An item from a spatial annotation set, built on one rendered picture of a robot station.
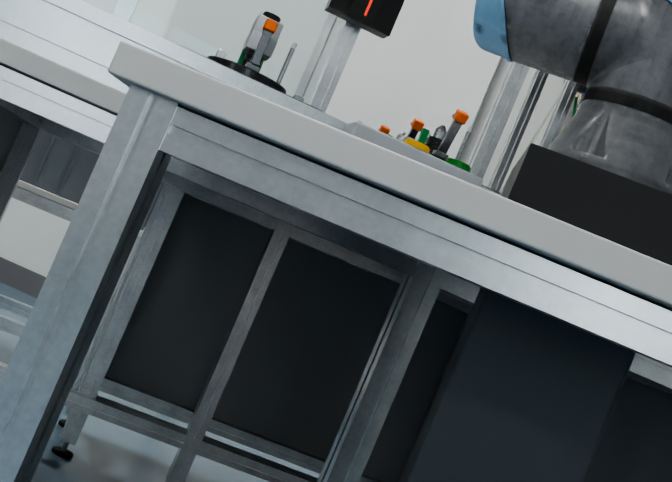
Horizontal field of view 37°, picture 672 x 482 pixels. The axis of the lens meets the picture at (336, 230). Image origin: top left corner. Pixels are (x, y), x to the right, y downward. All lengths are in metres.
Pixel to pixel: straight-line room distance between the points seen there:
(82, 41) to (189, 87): 0.65
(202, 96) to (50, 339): 0.24
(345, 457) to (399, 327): 0.20
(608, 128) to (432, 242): 0.31
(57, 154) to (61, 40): 2.03
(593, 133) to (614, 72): 0.07
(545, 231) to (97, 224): 0.37
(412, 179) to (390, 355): 0.69
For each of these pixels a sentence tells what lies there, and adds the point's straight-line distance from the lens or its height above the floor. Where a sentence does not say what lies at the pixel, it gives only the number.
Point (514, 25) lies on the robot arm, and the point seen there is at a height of 1.07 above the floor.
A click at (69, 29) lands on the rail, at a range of 1.50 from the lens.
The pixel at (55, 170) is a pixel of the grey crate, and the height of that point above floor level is 0.69.
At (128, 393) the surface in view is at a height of 0.16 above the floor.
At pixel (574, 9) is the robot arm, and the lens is 1.12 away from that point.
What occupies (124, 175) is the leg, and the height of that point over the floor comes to 0.76.
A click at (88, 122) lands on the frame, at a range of 1.43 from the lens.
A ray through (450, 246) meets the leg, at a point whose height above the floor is 0.81.
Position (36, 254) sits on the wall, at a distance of 5.61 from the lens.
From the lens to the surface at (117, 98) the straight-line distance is 1.41.
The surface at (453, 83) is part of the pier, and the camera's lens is 5.20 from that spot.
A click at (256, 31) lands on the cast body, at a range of 1.66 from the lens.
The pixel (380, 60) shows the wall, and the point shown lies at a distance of 5.37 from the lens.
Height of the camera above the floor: 0.75
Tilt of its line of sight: 2 degrees up
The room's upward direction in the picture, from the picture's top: 23 degrees clockwise
